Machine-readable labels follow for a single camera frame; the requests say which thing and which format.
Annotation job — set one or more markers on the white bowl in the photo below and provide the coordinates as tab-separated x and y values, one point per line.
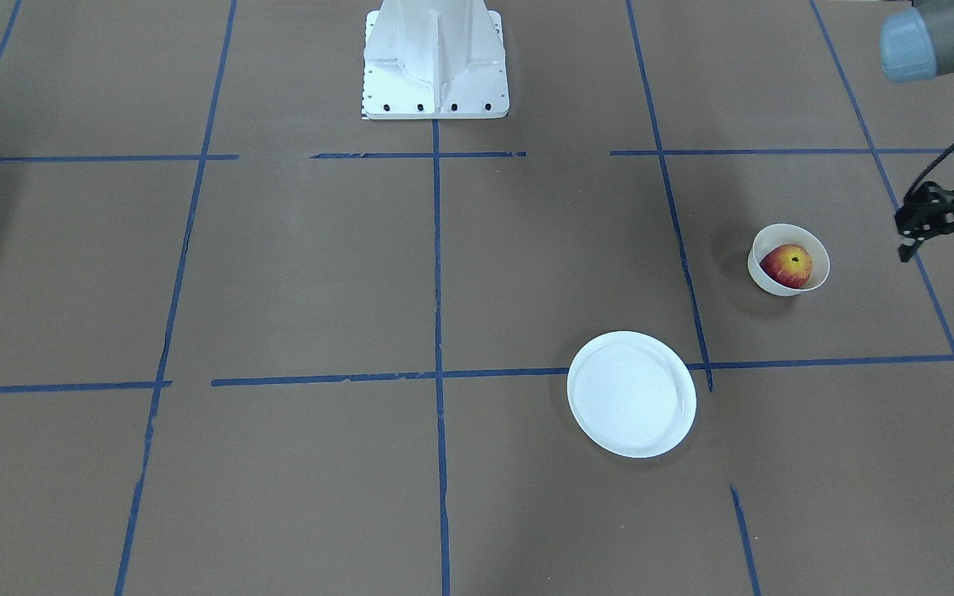
771	237

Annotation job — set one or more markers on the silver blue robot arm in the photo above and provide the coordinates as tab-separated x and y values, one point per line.
918	44

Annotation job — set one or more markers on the red yellow apple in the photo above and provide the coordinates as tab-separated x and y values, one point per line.
789	265

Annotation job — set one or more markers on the white plate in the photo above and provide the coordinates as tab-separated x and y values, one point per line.
631	395

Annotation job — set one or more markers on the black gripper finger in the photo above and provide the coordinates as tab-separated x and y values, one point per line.
910	244

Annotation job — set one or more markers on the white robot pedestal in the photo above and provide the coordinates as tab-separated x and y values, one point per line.
434	59

